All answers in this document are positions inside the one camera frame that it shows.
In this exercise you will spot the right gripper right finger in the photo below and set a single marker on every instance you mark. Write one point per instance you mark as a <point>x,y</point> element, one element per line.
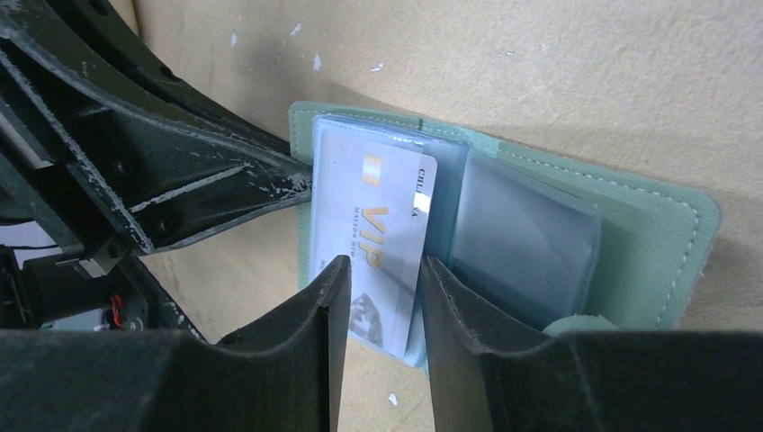
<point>491,372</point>

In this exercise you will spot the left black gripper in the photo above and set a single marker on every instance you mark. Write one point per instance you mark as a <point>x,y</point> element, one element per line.
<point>107,156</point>

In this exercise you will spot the white VIP credit card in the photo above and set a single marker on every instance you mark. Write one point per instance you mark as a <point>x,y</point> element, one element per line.
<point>371,202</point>

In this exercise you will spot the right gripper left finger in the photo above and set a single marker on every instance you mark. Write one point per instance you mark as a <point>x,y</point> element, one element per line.
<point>281,372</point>

